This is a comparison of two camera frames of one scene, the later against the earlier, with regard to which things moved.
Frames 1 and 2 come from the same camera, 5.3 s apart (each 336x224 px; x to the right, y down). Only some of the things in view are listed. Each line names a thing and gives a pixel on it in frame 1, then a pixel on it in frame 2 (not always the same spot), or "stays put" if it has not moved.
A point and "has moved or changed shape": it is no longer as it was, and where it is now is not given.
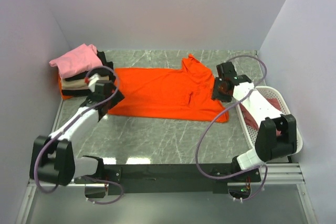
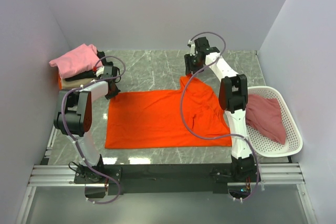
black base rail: (171, 179) stays put
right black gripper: (218, 91) -> (191, 64)
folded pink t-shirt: (82, 60) stays put
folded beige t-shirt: (80, 84) stays put
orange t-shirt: (184, 94) has moved or changed shape
